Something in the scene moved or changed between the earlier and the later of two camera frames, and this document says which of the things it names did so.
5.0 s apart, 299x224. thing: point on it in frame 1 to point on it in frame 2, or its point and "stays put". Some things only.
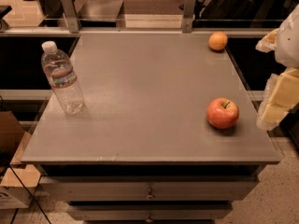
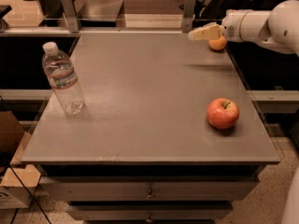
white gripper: [289, 44] to [234, 25]
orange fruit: [218, 40] stays put
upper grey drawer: [152, 188] stays put
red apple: [222, 113] stays put
